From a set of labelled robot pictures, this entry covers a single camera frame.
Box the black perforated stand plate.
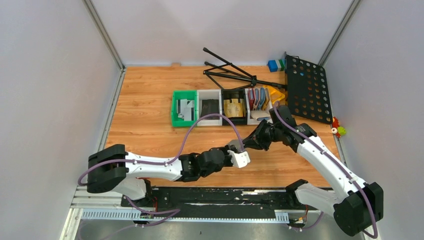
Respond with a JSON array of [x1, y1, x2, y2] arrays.
[[284, 54, 333, 125]]

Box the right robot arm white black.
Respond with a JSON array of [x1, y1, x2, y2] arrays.
[[241, 105, 384, 239]]

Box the yellow triangle frame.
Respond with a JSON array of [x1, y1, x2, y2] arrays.
[[264, 85, 286, 106]]

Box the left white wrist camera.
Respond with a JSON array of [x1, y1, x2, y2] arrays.
[[227, 150, 251, 168]]

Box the small colourful toy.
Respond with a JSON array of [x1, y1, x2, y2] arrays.
[[331, 116, 347, 138]]

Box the white bin with wallets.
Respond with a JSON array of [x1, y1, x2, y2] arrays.
[[244, 87, 272, 125]]

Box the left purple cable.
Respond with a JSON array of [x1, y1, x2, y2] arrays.
[[77, 113, 247, 187]]

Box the grey card holder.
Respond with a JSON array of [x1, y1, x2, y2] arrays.
[[227, 139, 245, 153]]

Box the white plastic bin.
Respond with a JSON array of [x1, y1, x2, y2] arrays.
[[197, 89, 223, 127]]

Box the white cards in green bin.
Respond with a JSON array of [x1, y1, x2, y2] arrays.
[[176, 99, 195, 121]]

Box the black music stand tripod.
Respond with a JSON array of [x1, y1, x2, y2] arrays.
[[202, 47, 288, 90]]

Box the blue green toy blocks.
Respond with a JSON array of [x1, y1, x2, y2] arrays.
[[267, 59, 286, 73]]

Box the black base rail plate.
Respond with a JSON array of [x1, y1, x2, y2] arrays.
[[71, 186, 327, 224]]

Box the green plastic bin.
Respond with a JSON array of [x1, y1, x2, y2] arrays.
[[171, 90, 198, 128]]

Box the yellow brown packet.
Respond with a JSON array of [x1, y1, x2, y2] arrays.
[[223, 98, 246, 118]]

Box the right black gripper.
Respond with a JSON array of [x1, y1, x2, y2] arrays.
[[241, 119, 282, 152]]

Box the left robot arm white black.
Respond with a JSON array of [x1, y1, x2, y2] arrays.
[[86, 144, 250, 207]]

